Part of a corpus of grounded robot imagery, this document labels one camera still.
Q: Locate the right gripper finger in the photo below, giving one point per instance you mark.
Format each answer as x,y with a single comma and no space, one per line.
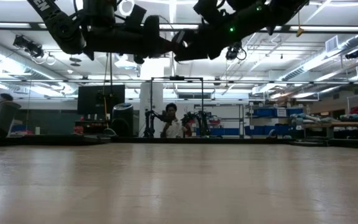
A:
194,49

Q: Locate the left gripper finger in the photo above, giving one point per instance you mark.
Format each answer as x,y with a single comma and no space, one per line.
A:
138,59
151,29

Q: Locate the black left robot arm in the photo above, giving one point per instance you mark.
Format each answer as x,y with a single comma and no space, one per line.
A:
64,31

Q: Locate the black monitor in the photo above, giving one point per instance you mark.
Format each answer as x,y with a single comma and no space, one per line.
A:
101,99

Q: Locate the person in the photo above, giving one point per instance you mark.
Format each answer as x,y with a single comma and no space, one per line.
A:
171,109
6,97

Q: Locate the yellow hanging tag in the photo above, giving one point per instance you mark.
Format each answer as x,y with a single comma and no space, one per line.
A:
299,31

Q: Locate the shelf with blue bins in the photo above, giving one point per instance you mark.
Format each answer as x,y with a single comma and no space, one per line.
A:
273,112

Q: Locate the black overhead light beam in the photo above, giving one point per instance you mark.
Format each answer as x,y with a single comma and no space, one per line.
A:
11,26

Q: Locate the blue grey office chair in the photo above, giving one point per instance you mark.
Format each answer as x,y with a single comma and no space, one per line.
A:
6,116

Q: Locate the wooden workbench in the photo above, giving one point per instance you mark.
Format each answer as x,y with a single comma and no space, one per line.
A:
346,125

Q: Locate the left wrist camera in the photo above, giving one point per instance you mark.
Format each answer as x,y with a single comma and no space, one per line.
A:
135,17

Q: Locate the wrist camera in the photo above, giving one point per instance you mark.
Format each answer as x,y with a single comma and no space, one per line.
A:
135,17
208,9

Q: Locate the black overhead camera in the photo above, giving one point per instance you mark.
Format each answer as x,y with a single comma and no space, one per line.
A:
30,46
232,54

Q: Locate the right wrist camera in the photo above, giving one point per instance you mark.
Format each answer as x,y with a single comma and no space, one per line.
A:
208,9

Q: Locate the black gantry frame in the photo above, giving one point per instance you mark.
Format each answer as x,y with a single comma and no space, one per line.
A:
151,93

